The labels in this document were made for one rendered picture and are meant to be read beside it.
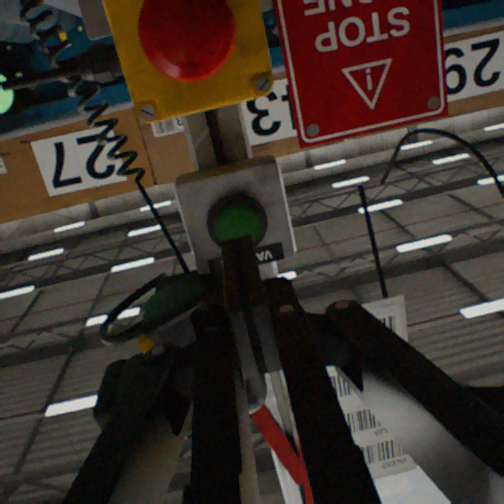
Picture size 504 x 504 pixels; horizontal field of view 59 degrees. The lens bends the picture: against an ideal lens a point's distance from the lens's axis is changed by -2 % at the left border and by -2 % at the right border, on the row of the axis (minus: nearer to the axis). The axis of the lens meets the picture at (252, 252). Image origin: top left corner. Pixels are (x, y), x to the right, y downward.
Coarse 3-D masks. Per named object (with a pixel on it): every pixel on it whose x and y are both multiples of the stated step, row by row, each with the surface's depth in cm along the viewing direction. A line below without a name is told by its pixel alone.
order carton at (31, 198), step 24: (96, 120) 85; (120, 120) 85; (0, 144) 85; (24, 144) 85; (144, 144) 88; (24, 168) 87; (144, 168) 89; (0, 192) 88; (24, 192) 89; (72, 192) 89; (96, 192) 90; (120, 192) 90; (0, 216) 90; (24, 216) 90
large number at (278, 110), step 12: (276, 84) 85; (264, 96) 86; (276, 96) 86; (288, 96) 86; (252, 108) 86; (264, 108) 86; (276, 108) 87; (288, 108) 87; (252, 120) 87; (264, 120) 87; (276, 120) 87; (288, 120) 88; (252, 132) 88; (264, 132) 88; (276, 132) 88; (288, 132) 89; (252, 144) 89
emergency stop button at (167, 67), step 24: (144, 0) 18; (168, 0) 17; (192, 0) 17; (216, 0) 17; (144, 24) 17; (168, 24) 17; (192, 24) 17; (216, 24) 17; (144, 48) 18; (168, 48) 17; (192, 48) 18; (216, 48) 18; (168, 72) 18; (192, 72) 18; (216, 72) 19
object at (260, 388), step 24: (168, 288) 31; (192, 288) 29; (216, 288) 29; (144, 312) 30; (168, 312) 28; (144, 336) 31; (168, 336) 29; (192, 336) 29; (120, 360) 34; (120, 384) 31; (264, 384) 31; (96, 408) 30
